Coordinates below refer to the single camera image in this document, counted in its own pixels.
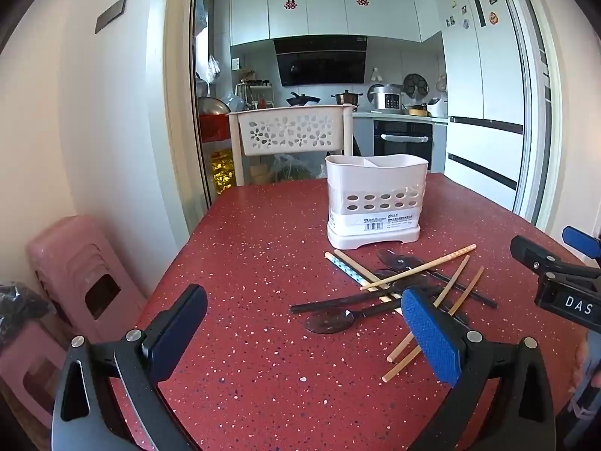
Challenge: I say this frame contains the white spice rack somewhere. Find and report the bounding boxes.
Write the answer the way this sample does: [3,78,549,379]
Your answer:
[236,70,273,109]

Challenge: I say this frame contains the dark wall switch plate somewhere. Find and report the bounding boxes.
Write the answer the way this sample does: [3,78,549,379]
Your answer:
[95,0,128,35]

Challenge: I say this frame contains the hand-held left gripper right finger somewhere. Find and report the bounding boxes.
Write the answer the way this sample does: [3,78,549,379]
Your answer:
[400,286,558,451]

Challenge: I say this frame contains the bagged green vegetables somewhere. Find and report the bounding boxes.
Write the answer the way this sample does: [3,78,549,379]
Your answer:
[272,153,311,182]

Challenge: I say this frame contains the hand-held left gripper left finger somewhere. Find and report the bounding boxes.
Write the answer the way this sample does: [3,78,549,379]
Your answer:
[51,284,208,451]

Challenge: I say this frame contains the white flower-cutout basket cart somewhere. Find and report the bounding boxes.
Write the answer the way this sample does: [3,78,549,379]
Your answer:
[228,104,354,187]

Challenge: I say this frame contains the silver electric pressure cooker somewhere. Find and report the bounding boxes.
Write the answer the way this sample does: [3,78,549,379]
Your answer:
[367,83,405,112]

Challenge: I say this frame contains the patterned wooden chopstick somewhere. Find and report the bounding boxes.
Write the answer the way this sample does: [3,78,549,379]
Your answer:
[333,249,403,315]
[359,244,477,291]

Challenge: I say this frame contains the black round multi-hole pan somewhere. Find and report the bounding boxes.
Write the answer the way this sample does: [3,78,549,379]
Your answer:
[404,73,429,97]

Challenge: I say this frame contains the black range hood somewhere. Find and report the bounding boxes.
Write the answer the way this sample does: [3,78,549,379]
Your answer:
[273,35,368,88]

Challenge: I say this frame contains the red plastic crate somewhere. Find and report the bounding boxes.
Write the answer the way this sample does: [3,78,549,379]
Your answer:
[199,114,232,143]

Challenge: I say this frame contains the person's right forearm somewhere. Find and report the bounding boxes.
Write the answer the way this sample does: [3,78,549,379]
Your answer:
[568,329,601,433]

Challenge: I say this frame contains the grey kitchen base cabinet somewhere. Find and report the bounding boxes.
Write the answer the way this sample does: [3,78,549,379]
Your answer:
[352,112,449,174]

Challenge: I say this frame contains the steel pot lid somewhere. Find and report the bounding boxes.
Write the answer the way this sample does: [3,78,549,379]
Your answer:
[197,96,227,116]

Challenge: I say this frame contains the white wall cabinets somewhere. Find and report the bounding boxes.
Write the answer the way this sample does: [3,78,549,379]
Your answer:
[230,0,444,48]

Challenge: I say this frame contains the pink plastic stool stack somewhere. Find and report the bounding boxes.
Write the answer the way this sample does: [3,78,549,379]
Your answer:
[27,215,147,341]

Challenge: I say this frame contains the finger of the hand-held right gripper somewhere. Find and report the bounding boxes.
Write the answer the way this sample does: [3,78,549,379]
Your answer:
[511,236,601,291]
[562,226,601,260]

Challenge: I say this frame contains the plain wooden chopstick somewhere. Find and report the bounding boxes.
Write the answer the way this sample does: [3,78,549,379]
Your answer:
[386,254,471,364]
[382,266,485,382]

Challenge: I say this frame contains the black built-in oven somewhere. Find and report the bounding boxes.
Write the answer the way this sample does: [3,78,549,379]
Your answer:
[373,120,433,173]

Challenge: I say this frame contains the blue dotted chopstick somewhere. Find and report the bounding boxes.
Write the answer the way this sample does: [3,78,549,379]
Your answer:
[324,252,377,289]

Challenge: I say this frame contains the black plastic bag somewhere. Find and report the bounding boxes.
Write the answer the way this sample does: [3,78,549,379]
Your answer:
[0,282,53,353]

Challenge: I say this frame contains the dark translucent plastic spoon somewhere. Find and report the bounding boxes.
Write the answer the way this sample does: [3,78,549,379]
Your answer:
[376,248,470,326]
[290,286,414,315]
[304,298,409,335]
[394,254,498,310]

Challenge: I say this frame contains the white refrigerator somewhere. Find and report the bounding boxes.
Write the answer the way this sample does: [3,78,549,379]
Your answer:
[432,0,532,208]

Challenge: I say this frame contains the steel pot with lid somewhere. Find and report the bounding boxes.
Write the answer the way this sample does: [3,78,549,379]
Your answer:
[331,89,363,106]

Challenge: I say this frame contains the pink cutlery holder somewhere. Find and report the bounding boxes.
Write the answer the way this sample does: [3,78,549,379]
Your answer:
[325,154,429,250]

